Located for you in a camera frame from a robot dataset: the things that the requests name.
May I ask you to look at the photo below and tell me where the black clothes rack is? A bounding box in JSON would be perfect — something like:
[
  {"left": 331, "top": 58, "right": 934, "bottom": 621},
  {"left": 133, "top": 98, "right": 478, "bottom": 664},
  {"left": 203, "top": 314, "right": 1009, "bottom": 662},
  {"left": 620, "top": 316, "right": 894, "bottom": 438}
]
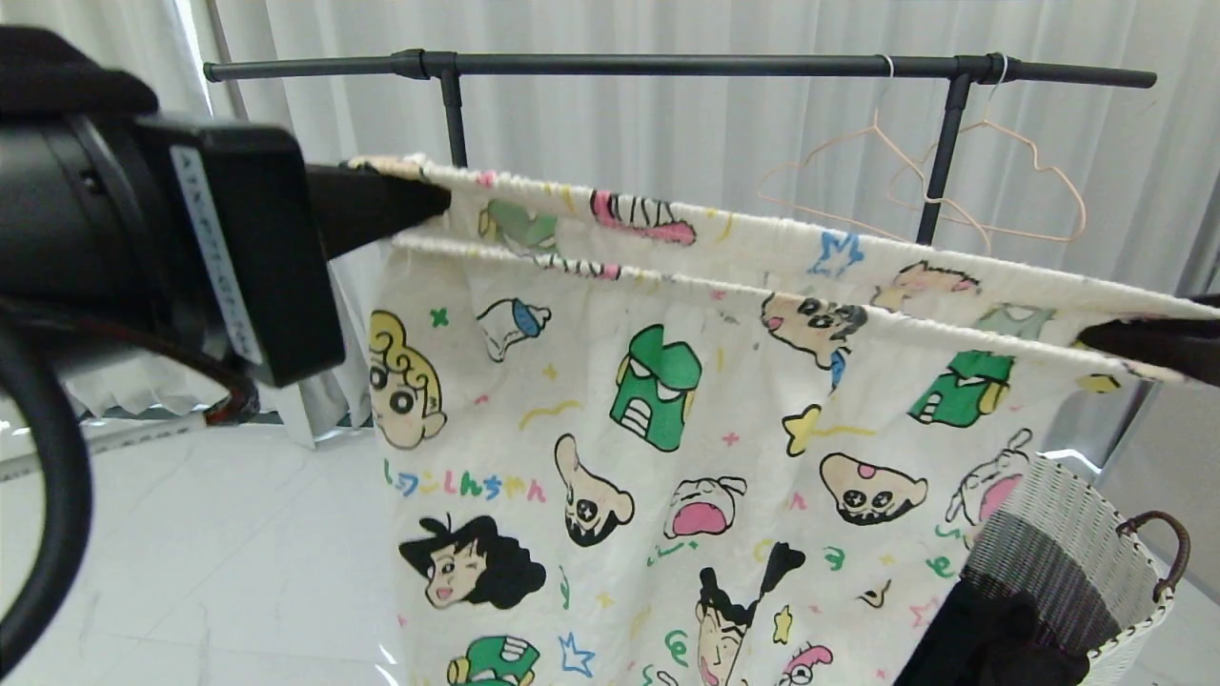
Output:
[{"left": 203, "top": 48, "right": 1159, "bottom": 249}]

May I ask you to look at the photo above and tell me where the black cable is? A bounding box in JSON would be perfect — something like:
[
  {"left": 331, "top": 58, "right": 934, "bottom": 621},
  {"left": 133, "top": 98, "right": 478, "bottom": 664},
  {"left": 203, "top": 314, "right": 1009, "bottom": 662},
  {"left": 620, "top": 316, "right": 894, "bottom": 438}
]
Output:
[{"left": 0, "top": 314, "right": 93, "bottom": 658}]

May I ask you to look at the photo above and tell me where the pink clothes hanger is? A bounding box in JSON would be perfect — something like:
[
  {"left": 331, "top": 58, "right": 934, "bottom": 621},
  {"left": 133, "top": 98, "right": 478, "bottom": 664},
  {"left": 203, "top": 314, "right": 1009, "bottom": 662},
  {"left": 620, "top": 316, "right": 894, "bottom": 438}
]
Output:
[
  {"left": 758, "top": 55, "right": 994, "bottom": 256},
  {"left": 884, "top": 55, "right": 1088, "bottom": 245}
]

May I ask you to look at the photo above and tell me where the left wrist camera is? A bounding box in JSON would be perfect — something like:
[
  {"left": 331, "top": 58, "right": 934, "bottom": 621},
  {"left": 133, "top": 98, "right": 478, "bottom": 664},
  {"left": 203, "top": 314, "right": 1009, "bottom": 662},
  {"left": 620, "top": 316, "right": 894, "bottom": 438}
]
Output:
[{"left": 0, "top": 24, "right": 161, "bottom": 120}]

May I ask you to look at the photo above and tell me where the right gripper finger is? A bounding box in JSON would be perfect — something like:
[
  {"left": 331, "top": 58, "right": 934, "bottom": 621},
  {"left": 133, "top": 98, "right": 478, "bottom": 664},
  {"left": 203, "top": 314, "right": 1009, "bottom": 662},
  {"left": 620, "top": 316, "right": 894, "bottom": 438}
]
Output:
[{"left": 1077, "top": 317, "right": 1220, "bottom": 388}]

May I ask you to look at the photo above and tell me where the black garment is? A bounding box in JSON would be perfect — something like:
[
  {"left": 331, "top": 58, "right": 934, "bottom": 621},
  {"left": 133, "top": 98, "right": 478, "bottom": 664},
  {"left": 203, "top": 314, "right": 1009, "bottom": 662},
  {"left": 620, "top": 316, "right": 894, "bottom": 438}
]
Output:
[{"left": 894, "top": 572, "right": 1089, "bottom": 686}]

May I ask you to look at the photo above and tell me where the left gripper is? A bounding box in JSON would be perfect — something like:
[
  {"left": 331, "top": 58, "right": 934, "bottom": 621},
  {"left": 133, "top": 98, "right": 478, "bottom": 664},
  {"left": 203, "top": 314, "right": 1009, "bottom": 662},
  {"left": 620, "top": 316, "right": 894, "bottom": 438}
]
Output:
[{"left": 0, "top": 112, "right": 453, "bottom": 389}]

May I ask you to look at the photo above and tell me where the white curtain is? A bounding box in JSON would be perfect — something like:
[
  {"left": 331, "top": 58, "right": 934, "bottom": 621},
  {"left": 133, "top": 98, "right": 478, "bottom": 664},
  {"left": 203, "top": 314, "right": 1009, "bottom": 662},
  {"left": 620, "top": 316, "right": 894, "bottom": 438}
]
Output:
[
  {"left": 191, "top": 0, "right": 1220, "bottom": 449},
  {"left": 0, "top": 0, "right": 377, "bottom": 449}
]

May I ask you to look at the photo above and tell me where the white laundry basket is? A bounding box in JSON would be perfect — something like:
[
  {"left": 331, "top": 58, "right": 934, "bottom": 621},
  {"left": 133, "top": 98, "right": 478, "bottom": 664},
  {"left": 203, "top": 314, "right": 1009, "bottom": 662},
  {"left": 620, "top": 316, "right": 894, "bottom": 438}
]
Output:
[{"left": 958, "top": 454, "right": 1192, "bottom": 686}]

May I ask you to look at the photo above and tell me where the cream printed garment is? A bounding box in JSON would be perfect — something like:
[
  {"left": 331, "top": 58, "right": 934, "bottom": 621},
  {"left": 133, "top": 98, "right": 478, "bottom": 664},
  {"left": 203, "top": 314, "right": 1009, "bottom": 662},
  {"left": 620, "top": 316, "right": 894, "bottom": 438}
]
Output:
[{"left": 346, "top": 152, "right": 1220, "bottom": 686}]

